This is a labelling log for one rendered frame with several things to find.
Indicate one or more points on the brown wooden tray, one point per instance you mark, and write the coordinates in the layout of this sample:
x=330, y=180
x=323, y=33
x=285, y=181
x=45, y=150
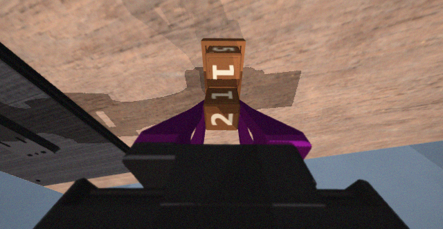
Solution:
x=239, y=42

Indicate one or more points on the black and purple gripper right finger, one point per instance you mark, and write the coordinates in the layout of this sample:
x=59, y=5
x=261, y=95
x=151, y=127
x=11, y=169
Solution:
x=269, y=131

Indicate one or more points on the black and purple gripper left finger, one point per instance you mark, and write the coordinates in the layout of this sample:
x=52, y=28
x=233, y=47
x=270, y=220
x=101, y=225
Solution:
x=178, y=129

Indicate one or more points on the brown number cube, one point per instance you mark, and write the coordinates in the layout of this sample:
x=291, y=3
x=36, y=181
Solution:
x=221, y=109
x=223, y=65

